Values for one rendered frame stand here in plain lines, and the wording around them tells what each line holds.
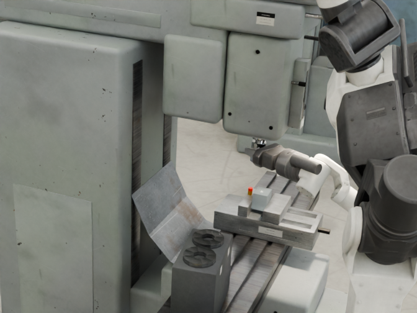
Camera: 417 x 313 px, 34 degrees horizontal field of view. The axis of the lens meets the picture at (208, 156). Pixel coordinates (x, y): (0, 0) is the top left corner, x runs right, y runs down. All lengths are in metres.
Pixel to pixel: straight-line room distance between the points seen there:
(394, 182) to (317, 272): 1.05
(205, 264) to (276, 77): 0.57
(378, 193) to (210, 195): 3.30
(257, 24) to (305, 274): 0.87
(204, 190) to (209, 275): 2.92
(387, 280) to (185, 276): 0.53
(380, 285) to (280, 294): 0.68
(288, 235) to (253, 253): 0.14
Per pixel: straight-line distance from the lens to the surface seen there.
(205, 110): 2.05
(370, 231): 1.47
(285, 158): 2.06
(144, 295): 2.40
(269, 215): 2.28
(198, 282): 1.81
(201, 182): 4.81
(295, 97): 2.06
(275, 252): 2.27
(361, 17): 1.58
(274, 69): 1.97
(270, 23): 1.92
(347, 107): 1.60
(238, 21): 1.95
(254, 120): 2.03
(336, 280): 3.88
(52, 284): 2.48
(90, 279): 2.37
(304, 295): 2.23
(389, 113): 1.56
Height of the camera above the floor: 2.07
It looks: 23 degrees down
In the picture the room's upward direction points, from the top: 3 degrees clockwise
